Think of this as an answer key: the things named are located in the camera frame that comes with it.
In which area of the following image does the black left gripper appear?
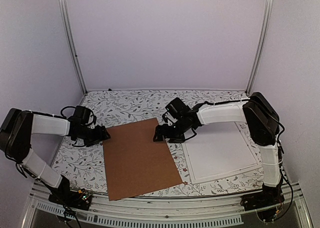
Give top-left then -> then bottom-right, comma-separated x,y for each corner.
76,124 -> 111,148

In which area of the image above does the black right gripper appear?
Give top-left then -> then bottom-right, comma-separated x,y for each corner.
153,117 -> 188,143

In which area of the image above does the brown cardboard backing board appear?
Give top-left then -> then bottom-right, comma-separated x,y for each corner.
103,118 -> 183,201

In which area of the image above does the white picture frame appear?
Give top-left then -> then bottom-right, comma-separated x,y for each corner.
182,124 -> 261,185

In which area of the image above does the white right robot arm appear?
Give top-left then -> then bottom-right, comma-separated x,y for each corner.
153,92 -> 285,206

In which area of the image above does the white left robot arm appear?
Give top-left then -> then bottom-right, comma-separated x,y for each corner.
0,105 -> 111,205

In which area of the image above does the floral patterned table mat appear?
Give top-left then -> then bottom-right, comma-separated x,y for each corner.
52,90 -> 264,198

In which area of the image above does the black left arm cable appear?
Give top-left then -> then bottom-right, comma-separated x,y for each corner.
59,106 -> 78,119

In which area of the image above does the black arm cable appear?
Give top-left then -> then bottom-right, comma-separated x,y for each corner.
59,106 -> 78,119
204,99 -> 286,139

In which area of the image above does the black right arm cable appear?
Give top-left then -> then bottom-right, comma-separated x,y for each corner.
204,99 -> 286,139

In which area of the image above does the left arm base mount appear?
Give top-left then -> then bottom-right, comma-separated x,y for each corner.
47,175 -> 92,211

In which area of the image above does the front aluminium rail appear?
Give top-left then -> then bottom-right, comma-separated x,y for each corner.
22,183 -> 313,228

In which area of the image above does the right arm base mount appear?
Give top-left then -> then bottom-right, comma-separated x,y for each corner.
240,184 -> 285,223

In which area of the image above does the left aluminium corner post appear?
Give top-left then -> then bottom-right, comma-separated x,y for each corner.
58,0 -> 88,95

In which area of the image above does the aluminium corner post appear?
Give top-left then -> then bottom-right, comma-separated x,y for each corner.
245,0 -> 274,95
58,0 -> 88,95

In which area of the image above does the right aluminium corner post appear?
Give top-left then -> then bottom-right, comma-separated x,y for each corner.
245,0 -> 274,95

